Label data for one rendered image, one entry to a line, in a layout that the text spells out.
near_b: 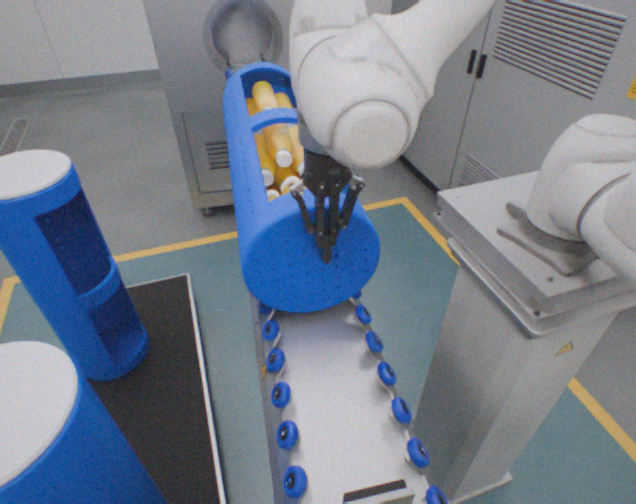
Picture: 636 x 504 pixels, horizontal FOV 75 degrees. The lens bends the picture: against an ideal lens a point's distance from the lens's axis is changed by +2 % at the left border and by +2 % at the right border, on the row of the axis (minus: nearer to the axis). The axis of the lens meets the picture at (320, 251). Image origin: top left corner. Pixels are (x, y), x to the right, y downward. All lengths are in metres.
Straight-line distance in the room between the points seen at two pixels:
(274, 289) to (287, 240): 0.13
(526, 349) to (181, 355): 1.38
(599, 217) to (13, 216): 1.40
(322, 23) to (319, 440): 0.65
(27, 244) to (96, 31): 4.12
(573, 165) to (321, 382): 0.61
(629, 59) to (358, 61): 1.67
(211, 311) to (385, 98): 1.97
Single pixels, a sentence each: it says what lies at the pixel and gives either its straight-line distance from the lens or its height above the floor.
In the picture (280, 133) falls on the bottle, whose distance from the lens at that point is 1.12.
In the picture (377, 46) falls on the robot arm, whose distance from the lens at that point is 0.43.
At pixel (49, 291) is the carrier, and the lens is 1.61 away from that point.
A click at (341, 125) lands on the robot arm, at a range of 0.39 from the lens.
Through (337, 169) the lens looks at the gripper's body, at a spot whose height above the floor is 1.34.
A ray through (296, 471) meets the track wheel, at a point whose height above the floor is 0.98.
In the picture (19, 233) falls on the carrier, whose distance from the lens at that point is 1.48.
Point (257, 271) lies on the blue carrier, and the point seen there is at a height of 1.10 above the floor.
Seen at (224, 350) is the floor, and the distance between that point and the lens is 2.09.
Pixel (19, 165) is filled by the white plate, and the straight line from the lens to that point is 1.56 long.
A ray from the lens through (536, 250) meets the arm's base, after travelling 0.98.
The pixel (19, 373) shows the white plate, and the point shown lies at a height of 1.04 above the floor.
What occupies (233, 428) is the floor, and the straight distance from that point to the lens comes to 1.88.
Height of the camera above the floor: 1.65
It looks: 41 degrees down
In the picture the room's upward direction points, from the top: straight up
